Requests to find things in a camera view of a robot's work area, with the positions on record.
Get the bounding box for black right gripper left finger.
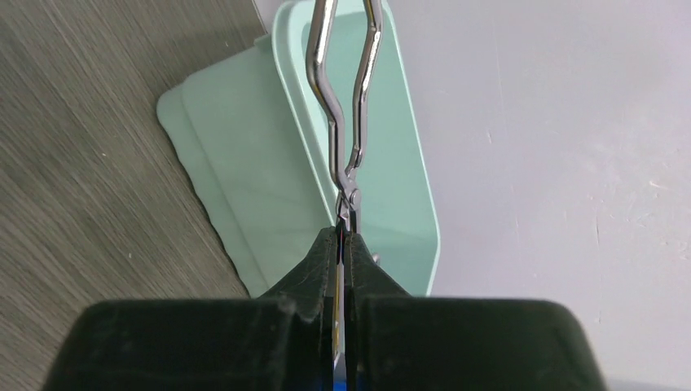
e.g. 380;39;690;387
262;227;337;390

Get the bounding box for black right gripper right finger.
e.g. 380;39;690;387
343;233;409;390

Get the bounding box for mint green plastic bin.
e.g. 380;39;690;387
156;1;440;297

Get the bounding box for metal crucible tongs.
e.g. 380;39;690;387
305;0;385;373

